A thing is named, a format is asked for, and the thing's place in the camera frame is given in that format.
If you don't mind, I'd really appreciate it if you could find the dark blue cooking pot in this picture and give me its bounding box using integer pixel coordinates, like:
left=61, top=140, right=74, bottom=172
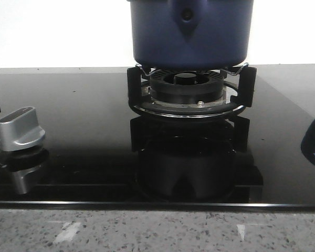
left=129, top=0, right=254, bottom=70

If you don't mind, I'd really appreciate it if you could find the black pot support grate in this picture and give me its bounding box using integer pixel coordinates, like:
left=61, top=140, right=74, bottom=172
left=127, top=64, right=257, bottom=121

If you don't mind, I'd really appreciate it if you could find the black round gas burner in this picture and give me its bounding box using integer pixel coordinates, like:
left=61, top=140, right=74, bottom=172
left=141, top=70, right=226, bottom=107

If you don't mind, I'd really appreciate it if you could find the black glass gas cooktop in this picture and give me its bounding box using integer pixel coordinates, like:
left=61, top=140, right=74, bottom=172
left=0, top=65, right=315, bottom=211

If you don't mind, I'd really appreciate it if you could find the silver stove control knob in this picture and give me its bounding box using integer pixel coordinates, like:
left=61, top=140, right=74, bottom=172
left=0, top=107, right=46, bottom=152

